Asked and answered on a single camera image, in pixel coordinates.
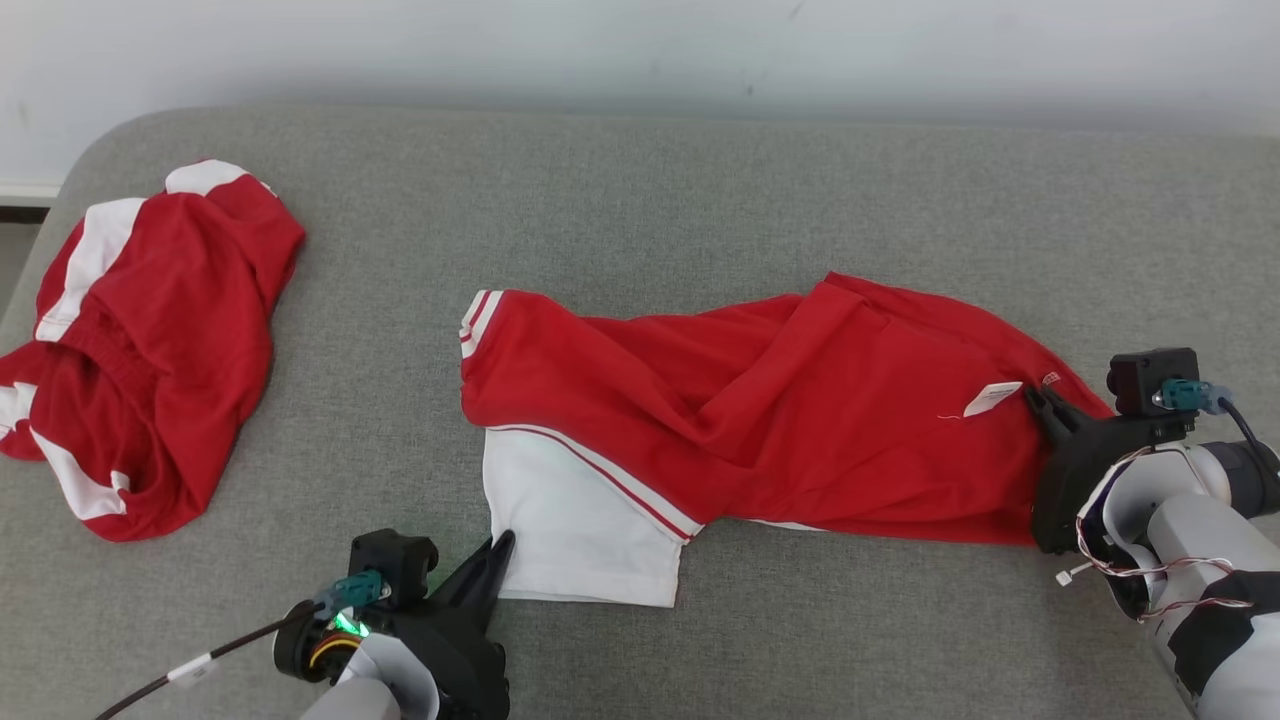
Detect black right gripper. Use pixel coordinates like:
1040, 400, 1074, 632
1023, 387, 1198, 556

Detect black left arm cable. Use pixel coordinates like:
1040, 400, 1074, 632
95, 606, 329, 720

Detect grey fabric sofa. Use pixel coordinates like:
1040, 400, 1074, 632
0, 105, 1280, 720

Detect red shorts with white stripes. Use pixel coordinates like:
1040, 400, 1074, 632
0, 159, 307, 543

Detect white wall baseboard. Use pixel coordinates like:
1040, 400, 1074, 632
0, 180, 64, 223

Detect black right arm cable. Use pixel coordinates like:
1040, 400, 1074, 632
1212, 394, 1280, 473

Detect red jersey with number print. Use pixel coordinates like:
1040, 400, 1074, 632
459, 272, 1117, 609

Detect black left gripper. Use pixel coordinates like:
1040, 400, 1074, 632
395, 530, 517, 720

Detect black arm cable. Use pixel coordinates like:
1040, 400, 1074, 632
95, 606, 329, 720
1212, 394, 1280, 473

